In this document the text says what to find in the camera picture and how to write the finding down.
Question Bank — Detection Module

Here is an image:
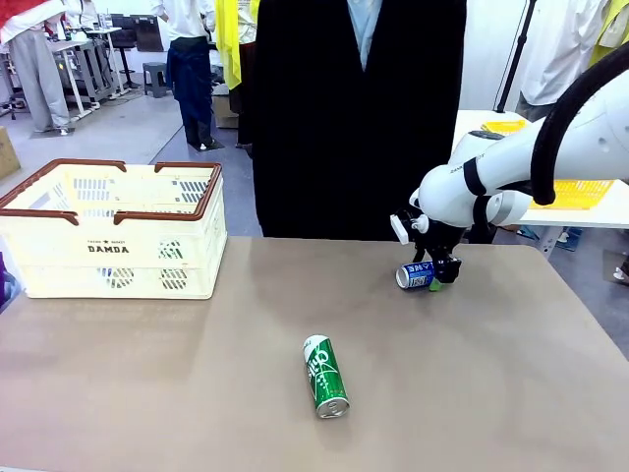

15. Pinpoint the person in black coat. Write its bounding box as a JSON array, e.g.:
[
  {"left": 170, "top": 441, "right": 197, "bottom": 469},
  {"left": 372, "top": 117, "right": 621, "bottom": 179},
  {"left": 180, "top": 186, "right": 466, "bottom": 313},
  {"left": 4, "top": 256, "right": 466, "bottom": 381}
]
[{"left": 251, "top": 0, "right": 468, "bottom": 242}]

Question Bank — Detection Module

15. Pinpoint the grey plastic stool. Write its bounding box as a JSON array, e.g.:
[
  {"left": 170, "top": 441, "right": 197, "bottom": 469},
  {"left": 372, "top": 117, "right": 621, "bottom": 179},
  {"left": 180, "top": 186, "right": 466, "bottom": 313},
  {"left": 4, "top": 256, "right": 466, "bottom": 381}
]
[{"left": 142, "top": 61, "right": 173, "bottom": 98}]

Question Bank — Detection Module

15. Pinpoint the person in grey trousers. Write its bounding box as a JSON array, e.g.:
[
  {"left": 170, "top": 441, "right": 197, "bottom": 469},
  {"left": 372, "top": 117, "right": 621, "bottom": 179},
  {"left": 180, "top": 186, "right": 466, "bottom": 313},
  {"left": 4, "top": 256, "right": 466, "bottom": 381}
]
[{"left": 0, "top": 0, "right": 73, "bottom": 134}]

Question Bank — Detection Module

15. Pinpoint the black stand pole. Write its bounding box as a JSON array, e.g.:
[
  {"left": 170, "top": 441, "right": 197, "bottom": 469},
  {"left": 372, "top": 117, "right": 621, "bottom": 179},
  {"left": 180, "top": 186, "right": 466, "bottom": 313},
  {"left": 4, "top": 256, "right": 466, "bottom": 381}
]
[{"left": 495, "top": 0, "right": 538, "bottom": 113}]

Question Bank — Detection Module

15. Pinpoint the cardboard box beside yellow jacket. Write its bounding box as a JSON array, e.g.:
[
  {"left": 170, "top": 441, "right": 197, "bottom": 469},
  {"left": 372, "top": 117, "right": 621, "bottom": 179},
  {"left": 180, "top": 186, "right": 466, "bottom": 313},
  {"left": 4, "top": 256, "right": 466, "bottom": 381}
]
[{"left": 210, "top": 92, "right": 242, "bottom": 130}]

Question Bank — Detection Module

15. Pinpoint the white side table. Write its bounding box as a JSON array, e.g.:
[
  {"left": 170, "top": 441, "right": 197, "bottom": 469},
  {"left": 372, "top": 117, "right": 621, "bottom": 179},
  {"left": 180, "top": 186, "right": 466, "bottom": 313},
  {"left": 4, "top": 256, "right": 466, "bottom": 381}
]
[{"left": 449, "top": 108, "right": 629, "bottom": 255}]

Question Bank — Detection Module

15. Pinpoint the cream shopping basket brown rim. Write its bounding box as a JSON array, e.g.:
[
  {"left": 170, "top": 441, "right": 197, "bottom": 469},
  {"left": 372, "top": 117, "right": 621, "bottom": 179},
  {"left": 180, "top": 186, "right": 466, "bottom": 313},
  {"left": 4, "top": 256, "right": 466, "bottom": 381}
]
[{"left": 0, "top": 157, "right": 230, "bottom": 301}]

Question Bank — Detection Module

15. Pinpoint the large brown cardboard box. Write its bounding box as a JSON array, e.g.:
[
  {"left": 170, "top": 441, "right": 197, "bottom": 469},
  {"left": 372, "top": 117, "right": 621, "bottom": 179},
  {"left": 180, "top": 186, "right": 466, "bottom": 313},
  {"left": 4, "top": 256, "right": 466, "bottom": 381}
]
[{"left": 0, "top": 126, "right": 22, "bottom": 181}]

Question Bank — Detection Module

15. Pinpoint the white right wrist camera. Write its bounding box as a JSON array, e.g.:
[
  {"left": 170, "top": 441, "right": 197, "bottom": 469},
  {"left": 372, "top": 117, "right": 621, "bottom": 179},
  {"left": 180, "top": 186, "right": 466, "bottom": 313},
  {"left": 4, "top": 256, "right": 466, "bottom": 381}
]
[{"left": 390, "top": 208, "right": 429, "bottom": 246}]

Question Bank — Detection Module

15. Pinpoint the yellow plastic basket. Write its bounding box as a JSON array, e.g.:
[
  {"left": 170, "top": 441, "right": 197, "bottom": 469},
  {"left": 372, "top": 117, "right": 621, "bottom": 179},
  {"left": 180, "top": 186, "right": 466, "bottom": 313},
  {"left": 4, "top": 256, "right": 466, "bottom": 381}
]
[{"left": 480, "top": 119, "right": 616, "bottom": 211}]

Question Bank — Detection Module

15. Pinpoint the dark brown panel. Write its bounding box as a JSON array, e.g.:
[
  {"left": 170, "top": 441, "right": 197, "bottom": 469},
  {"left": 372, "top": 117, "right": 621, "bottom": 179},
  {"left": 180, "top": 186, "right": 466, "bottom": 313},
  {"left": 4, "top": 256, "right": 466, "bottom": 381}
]
[{"left": 132, "top": 14, "right": 166, "bottom": 53}]

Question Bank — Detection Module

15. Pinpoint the person in yellow vest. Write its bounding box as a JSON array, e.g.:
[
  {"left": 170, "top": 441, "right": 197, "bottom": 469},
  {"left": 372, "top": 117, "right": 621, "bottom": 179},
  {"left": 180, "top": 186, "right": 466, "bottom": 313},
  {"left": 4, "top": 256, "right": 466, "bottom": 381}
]
[{"left": 587, "top": 0, "right": 629, "bottom": 70}]

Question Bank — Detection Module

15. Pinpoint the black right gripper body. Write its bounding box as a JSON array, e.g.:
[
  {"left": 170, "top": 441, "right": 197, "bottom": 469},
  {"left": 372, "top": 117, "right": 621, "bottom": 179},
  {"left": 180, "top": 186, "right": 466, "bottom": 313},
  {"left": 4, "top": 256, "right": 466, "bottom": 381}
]
[{"left": 415, "top": 216, "right": 464, "bottom": 266}]

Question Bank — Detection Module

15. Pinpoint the person in white shirt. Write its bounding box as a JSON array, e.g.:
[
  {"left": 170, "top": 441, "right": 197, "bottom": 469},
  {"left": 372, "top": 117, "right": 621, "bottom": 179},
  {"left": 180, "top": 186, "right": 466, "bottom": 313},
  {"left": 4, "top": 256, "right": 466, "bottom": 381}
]
[{"left": 515, "top": 0, "right": 608, "bottom": 122}]

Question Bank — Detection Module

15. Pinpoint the person in yellow jacket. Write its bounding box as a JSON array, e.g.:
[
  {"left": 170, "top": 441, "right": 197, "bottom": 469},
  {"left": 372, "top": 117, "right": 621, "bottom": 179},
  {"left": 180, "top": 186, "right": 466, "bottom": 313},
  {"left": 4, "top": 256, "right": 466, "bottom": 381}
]
[{"left": 214, "top": 0, "right": 257, "bottom": 148}]

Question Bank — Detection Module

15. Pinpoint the purple bag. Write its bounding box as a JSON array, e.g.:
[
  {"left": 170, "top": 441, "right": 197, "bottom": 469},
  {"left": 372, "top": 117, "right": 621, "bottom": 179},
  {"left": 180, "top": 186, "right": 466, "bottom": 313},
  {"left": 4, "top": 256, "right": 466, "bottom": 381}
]
[{"left": 0, "top": 250, "right": 26, "bottom": 312}]

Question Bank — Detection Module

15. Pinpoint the person in navy apron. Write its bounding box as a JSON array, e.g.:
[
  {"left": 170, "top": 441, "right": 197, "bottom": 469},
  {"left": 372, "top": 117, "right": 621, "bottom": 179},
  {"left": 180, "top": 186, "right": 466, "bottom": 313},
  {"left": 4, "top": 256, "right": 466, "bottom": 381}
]
[{"left": 149, "top": 0, "right": 220, "bottom": 151}]

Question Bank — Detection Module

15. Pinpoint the white workshop desk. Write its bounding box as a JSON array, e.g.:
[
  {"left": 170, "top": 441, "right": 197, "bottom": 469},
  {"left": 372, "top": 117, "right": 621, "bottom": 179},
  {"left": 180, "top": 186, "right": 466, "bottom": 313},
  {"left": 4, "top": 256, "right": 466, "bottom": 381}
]
[{"left": 46, "top": 27, "right": 130, "bottom": 119}]

